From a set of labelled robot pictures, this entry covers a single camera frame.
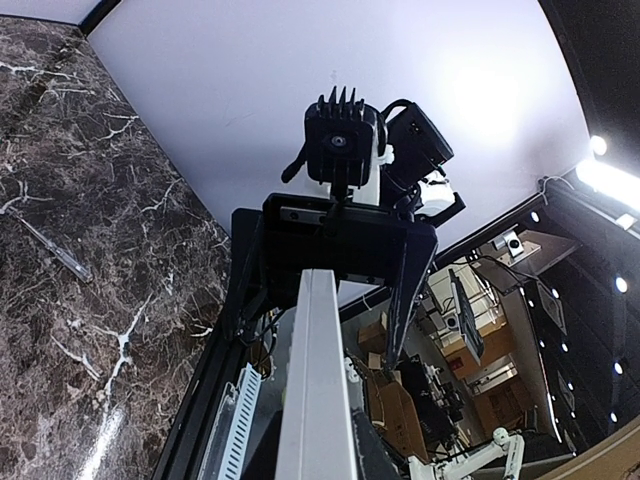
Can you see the white slotted cable duct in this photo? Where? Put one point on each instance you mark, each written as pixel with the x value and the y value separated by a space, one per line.
pixel 226 447

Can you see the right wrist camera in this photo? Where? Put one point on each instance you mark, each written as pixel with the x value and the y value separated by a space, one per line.
pixel 343 137

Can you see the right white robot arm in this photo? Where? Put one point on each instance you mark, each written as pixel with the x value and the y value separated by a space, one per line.
pixel 415 149

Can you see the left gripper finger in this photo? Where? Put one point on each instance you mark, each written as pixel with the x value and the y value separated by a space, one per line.
pixel 372 461

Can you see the clear pen screwdriver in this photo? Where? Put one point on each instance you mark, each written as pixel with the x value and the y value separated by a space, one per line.
pixel 82 272

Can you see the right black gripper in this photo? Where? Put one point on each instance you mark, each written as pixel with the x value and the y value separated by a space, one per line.
pixel 273 245

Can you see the white remote green buttons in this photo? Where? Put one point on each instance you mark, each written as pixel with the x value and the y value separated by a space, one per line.
pixel 316 439

